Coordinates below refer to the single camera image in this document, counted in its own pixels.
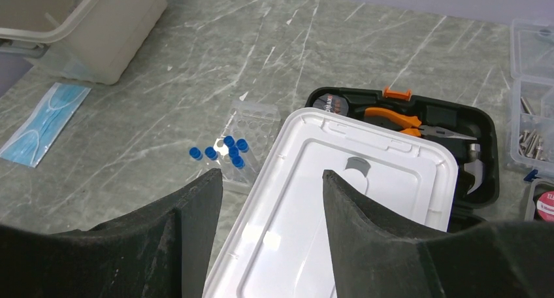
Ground white tray lid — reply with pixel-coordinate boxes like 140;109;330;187
202;107;460;298

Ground clear compartment organizer box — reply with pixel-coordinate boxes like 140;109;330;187
507;19;553;178

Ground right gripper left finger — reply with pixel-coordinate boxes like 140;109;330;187
1;169;223;297

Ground blue plastic bag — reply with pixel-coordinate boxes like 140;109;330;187
1;82;91;168

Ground beige plastic bin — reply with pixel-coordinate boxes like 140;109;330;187
1;0;167;84

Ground black orange tool case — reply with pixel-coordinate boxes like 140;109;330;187
304;87;500;233

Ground clear test tube rack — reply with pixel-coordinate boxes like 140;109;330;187
189;100;281;194

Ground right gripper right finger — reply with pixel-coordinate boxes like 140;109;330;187
323;170;553;297

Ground grey tool tray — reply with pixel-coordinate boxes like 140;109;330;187
522;169;553;223

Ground red tape measure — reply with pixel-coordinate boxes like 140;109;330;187
536;191;554;222

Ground steel hammer head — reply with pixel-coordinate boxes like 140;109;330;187
463;143;484;195

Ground orange handled pliers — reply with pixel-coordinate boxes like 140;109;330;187
364;107;477;141

